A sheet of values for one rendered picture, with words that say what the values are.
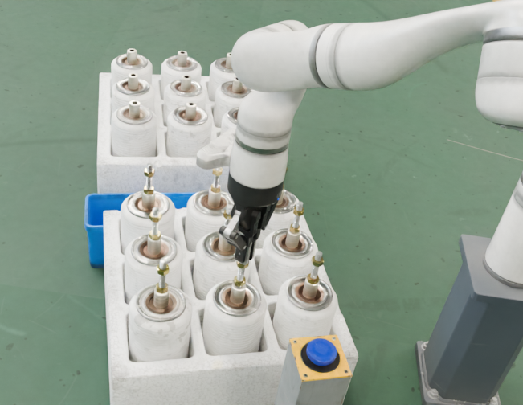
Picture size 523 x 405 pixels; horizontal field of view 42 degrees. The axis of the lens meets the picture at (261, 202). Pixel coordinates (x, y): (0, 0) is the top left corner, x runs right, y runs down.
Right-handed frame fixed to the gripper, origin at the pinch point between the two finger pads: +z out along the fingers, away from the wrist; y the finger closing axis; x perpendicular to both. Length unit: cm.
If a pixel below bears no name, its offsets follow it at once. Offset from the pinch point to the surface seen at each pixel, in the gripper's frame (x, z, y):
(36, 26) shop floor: 131, 35, 82
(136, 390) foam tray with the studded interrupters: 6.3, 20.8, -16.5
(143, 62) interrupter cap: 59, 10, 49
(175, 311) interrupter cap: 5.8, 10.1, -8.2
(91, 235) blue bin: 39.3, 26.0, 9.3
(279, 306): -5.3, 12.4, 4.6
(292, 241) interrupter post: -0.6, 8.9, 15.7
